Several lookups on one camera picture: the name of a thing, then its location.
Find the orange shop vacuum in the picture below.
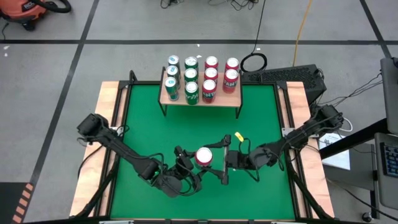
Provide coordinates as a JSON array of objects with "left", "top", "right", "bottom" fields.
[{"left": 0, "top": 0, "right": 47, "bottom": 32}]

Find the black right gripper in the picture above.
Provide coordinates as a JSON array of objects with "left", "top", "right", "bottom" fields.
[{"left": 203, "top": 134, "right": 249, "bottom": 186}]

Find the grey side desk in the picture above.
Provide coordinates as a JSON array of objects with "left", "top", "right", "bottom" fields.
[{"left": 319, "top": 118, "right": 398, "bottom": 223}]

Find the black vacuum hose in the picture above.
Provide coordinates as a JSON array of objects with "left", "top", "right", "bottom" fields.
[{"left": 30, "top": 0, "right": 72, "bottom": 14}]

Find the yellow cable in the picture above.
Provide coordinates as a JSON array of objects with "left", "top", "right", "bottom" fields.
[{"left": 292, "top": 0, "right": 313, "bottom": 59}]

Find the green table mat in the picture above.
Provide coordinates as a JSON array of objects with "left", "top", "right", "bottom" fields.
[{"left": 110, "top": 83, "right": 296, "bottom": 220}]

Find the green Sprite can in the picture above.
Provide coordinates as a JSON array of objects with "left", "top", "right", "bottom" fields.
[
  {"left": 185, "top": 55, "right": 200, "bottom": 71},
  {"left": 183, "top": 67, "right": 199, "bottom": 83},
  {"left": 183, "top": 81, "right": 200, "bottom": 106}
]

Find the wooden shelf with black legs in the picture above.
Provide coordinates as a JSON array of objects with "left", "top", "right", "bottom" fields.
[{"left": 157, "top": 65, "right": 244, "bottom": 121}]

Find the black orange hazard mat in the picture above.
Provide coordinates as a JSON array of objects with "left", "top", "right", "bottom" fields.
[{"left": 0, "top": 182, "right": 35, "bottom": 224}]

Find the grey monitor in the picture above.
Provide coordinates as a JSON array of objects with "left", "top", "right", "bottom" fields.
[{"left": 379, "top": 57, "right": 398, "bottom": 136}]

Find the red Fanta can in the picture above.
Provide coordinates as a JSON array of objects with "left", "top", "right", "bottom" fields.
[
  {"left": 225, "top": 57, "right": 241, "bottom": 72},
  {"left": 194, "top": 147, "right": 214, "bottom": 169},
  {"left": 201, "top": 79, "right": 218, "bottom": 104},
  {"left": 222, "top": 68, "right": 239, "bottom": 95},
  {"left": 204, "top": 67, "right": 219, "bottom": 82},
  {"left": 204, "top": 55, "right": 220, "bottom": 70}
]

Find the white paper sheet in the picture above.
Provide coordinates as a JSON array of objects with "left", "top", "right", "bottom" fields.
[{"left": 318, "top": 132, "right": 351, "bottom": 171}]

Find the white cable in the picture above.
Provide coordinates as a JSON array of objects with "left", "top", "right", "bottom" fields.
[{"left": 340, "top": 117, "right": 354, "bottom": 133}]

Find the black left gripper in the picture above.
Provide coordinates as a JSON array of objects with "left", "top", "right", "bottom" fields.
[{"left": 173, "top": 145, "right": 208, "bottom": 191}]

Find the silver blue Red Bull can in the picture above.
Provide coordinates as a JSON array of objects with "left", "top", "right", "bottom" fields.
[
  {"left": 164, "top": 76, "right": 180, "bottom": 102},
  {"left": 167, "top": 55, "right": 181, "bottom": 70},
  {"left": 165, "top": 65, "right": 181, "bottom": 85}
]

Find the coiled black cable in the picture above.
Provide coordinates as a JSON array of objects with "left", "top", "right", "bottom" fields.
[{"left": 239, "top": 0, "right": 268, "bottom": 73}]

